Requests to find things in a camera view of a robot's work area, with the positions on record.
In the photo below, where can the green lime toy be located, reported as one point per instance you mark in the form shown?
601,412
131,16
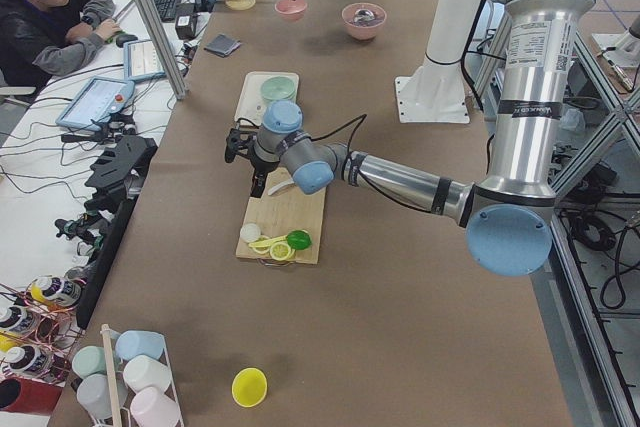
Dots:
299,240

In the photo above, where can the black slotted stand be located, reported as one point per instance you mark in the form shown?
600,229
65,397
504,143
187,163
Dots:
113,168

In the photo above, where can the blue teach pendant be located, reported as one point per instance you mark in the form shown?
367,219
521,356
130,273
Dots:
141,61
97,101

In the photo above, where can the yellow plastic cup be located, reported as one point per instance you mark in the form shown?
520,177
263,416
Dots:
249,387

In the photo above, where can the lemon slice near lime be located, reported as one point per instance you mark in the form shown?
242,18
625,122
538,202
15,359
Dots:
281,251

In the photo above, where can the white cup on rack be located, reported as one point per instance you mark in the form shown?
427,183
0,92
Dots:
143,371

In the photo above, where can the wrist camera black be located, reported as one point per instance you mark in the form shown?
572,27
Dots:
240,142

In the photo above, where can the green cup on rack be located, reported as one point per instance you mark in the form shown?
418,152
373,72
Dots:
89,360

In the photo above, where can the white ceramic spoon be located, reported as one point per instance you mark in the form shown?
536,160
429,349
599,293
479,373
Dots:
280,187

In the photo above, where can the blue teach pendant far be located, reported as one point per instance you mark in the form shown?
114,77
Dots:
141,61

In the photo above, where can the blue teach pendant near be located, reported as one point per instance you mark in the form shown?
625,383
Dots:
97,101

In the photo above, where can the yellow paint bottle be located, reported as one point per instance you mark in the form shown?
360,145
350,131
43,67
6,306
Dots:
60,291

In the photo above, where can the wooden cutting board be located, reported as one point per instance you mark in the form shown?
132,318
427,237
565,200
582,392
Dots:
287,210

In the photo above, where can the aluminium frame post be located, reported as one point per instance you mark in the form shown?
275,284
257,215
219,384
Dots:
163,47

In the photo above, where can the cream serving tray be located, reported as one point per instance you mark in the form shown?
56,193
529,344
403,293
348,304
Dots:
249,109

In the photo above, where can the seated person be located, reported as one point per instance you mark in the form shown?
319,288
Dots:
42,39

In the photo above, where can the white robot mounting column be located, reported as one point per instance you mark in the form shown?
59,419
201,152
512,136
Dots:
435,93

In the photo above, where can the grey folded cloth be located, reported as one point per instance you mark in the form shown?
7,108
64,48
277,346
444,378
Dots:
222,45

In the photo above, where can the small pink bowl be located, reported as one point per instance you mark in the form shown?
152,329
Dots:
291,10

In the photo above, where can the blue cup on rack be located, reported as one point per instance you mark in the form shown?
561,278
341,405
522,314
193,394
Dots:
133,343

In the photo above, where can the stacked green bowls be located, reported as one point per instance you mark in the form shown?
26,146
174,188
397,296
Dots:
277,88

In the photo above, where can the lemon slice near bun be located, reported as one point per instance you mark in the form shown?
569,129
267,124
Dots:
261,250

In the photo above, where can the grey cup on rack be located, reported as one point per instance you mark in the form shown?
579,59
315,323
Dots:
93,396

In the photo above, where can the white steamed bun toy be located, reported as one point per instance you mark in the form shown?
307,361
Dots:
250,232

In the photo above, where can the pink cup on rack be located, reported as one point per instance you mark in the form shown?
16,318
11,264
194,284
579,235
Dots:
153,408

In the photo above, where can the large pink ice bowl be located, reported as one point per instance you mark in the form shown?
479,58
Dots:
360,33

